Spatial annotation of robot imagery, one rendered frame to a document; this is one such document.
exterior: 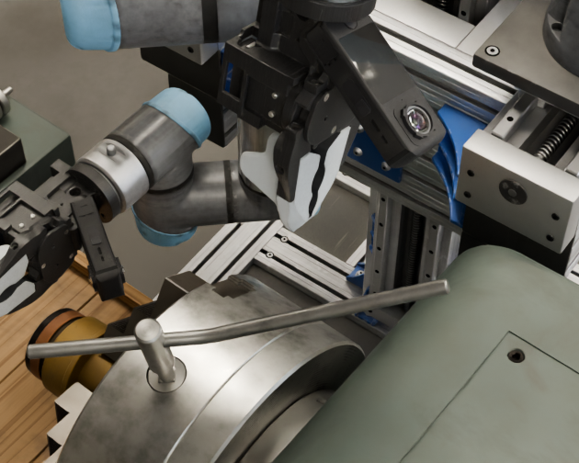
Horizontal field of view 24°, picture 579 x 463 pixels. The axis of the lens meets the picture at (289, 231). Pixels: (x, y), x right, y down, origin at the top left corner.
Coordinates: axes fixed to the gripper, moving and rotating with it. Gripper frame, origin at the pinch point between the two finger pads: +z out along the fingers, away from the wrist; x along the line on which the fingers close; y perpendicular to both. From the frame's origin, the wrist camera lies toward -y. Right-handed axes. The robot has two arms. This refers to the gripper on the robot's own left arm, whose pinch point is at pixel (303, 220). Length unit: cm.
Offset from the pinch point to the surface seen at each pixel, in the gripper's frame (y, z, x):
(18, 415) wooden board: 32, 51, -3
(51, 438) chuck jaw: 16.0, 31.4, 8.8
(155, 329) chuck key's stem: 5.6, 9.5, 9.3
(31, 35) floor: 153, 111, -125
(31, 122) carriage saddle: 60, 40, -32
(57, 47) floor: 146, 110, -126
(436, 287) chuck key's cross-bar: -11.1, 0.9, -2.2
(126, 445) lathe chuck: 5.5, 21.4, 11.3
